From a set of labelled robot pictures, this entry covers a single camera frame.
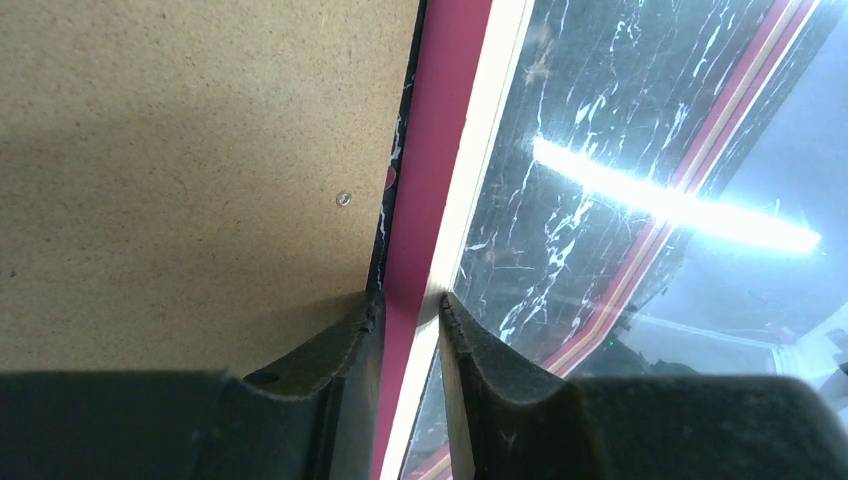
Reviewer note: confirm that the pink photo frame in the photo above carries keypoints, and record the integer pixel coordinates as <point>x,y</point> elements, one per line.
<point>430,166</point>

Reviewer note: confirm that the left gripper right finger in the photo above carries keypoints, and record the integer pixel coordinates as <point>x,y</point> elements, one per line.
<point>508,418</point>

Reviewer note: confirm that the brown cardboard backing board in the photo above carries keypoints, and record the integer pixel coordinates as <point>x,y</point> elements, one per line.
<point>190,184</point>

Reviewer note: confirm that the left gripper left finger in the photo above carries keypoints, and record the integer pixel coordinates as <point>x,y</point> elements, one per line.
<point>311,414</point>

